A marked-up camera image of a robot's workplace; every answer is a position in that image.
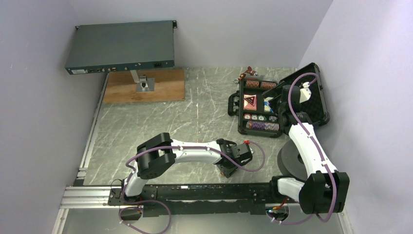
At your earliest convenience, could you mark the black poker set case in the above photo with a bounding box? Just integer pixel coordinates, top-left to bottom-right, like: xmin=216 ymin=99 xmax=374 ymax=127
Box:
xmin=227 ymin=63 xmax=330 ymax=138

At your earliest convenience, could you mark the poker chip roll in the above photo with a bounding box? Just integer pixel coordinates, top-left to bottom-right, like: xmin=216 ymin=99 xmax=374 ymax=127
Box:
xmin=260 ymin=82 xmax=278 ymax=90

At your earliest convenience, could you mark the red playing card deck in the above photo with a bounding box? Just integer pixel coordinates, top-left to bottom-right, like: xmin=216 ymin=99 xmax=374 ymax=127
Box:
xmin=243 ymin=94 xmax=258 ymax=112

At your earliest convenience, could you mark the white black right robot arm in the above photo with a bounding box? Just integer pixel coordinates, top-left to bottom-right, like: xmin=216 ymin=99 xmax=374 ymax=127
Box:
xmin=263 ymin=82 xmax=350 ymax=215

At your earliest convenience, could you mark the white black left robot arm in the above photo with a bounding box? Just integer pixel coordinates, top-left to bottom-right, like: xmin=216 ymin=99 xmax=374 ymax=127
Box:
xmin=120 ymin=133 xmax=253 ymax=205

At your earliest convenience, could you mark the blue playing card deck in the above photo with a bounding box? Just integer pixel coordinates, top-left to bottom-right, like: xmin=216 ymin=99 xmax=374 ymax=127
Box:
xmin=264 ymin=101 xmax=273 ymax=113

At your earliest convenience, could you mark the blue orange chip stack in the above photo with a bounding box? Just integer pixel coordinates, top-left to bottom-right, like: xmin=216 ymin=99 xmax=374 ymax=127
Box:
xmin=268 ymin=116 xmax=278 ymax=122

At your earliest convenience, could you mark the green twenty chip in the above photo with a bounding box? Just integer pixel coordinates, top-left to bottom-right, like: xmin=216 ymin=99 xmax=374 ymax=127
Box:
xmin=257 ymin=115 xmax=267 ymax=121

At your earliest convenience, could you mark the poker chips row in case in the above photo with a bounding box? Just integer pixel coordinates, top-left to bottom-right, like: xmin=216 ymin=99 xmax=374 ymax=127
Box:
xmin=245 ymin=121 xmax=280 ymax=131

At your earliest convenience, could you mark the brown wooden board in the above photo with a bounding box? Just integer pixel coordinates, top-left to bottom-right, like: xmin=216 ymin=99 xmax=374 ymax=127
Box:
xmin=103 ymin=69 xmax=185 ymax=104

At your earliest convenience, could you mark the dark green rack unit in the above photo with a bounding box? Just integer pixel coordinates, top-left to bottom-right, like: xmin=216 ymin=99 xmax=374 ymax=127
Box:
xmin=64 ymin=20 xmax=178 ymax=75

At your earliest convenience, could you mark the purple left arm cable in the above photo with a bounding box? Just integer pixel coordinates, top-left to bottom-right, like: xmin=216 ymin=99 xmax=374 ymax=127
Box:
xmin=118 ymin=140 xmax=266 ymax=234

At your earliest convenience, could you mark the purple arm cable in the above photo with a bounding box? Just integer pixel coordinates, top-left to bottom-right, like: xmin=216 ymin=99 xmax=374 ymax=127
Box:
xmin=266 ymin=72 xmax=338 ymax=226
xmin=118 ymin=140 xmax=266 ymax=234

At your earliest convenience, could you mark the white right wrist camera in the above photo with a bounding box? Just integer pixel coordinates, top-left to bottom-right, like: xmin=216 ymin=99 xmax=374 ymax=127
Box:
xmin=300 ymin=82 xmax=312 ymax=103

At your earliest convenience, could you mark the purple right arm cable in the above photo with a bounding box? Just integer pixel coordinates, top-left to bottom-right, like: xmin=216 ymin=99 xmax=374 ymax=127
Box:
xmin=266 ymin=72 xmax=338 ymax=226

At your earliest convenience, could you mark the black aluminium mounting rail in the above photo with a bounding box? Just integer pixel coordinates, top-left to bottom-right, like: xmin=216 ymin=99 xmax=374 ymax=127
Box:
xmin=60 ymin=182 xmax=345 ymax=217

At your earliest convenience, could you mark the silver metal stand bracket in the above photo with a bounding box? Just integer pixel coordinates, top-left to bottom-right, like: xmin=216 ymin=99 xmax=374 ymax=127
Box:
xmin=130 ymin=70 xmax=155 ymax=93

